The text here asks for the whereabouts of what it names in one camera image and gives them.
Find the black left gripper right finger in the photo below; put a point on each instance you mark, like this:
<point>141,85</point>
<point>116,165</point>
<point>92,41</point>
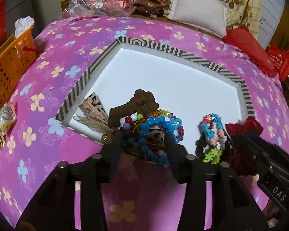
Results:
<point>234,208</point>

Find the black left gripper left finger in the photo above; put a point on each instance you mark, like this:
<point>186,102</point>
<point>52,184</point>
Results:
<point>53,205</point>

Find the red satin bow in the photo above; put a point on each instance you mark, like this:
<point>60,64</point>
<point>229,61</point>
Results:
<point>242,158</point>

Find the black scrunchie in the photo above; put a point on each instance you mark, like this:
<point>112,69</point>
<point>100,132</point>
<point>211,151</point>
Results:
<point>211,154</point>

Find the brown sheer ribbon bow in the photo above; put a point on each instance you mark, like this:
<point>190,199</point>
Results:
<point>95,118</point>

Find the brown scrunchie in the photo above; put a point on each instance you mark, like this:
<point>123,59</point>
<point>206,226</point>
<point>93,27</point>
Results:
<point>141,103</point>

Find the striped shallow cardboard box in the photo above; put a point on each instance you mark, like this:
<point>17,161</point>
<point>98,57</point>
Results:
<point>188,86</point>

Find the red shopping bag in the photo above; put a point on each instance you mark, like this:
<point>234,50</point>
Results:
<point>280,59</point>

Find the red heart cushion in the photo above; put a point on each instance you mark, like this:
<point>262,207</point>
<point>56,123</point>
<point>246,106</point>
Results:
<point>241,38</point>

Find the orange plastic basket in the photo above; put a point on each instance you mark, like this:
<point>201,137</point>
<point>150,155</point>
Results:
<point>16,58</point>

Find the white tissue in basket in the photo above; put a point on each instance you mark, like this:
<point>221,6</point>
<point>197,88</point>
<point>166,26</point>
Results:
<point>22,24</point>

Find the white small pillow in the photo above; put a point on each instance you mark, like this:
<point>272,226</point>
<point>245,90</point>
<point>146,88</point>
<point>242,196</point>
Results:
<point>206,15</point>

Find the brown patterned blanket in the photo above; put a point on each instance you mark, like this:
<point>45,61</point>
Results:
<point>152,7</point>

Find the clear plastic bag of items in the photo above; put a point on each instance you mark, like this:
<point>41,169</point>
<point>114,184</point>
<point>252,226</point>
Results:
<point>85,8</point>

